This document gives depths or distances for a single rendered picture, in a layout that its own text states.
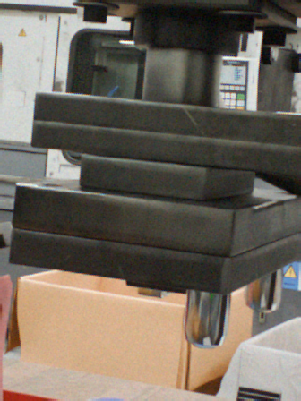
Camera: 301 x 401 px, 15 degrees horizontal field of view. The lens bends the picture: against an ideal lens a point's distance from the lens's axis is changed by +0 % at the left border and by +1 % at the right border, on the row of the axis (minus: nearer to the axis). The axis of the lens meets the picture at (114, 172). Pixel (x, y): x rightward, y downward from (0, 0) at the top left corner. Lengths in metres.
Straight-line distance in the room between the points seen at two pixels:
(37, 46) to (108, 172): 5.10
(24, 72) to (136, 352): 2.94
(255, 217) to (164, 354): 2.35
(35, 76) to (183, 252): 5.14
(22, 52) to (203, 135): 5.14
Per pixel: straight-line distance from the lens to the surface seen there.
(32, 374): 1.21
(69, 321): 2.95
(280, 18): 0.56
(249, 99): 5.05
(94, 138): 0.53
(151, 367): 2.88
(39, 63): 5.61
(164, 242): 0.49
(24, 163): 5.60
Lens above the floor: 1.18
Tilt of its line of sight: 3 degrees down
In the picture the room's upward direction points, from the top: 6 degrees clockwise
